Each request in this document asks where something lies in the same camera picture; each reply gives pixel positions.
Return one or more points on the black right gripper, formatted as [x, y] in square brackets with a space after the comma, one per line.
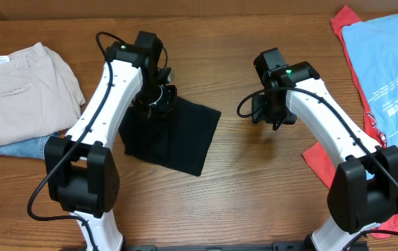
[259, 116]

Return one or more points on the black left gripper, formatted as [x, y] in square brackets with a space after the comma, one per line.
[162, 111]

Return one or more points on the black t-shirt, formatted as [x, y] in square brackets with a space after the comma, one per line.
[180, 143]

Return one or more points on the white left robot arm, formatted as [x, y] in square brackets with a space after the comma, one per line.
[81, 172]

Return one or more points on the red t-shirt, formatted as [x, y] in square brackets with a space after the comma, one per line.
[316, 157]

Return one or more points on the light blue t-shirt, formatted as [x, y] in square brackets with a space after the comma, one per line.
[373, 51]

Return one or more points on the beige folded trousers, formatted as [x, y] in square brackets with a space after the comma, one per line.
[39, 95]

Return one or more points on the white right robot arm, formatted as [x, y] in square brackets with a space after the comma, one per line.
[364, 190]

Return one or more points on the blue denim jeans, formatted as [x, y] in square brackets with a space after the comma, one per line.
[29, 148]

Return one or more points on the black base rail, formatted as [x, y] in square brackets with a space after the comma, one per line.
[275, 246]

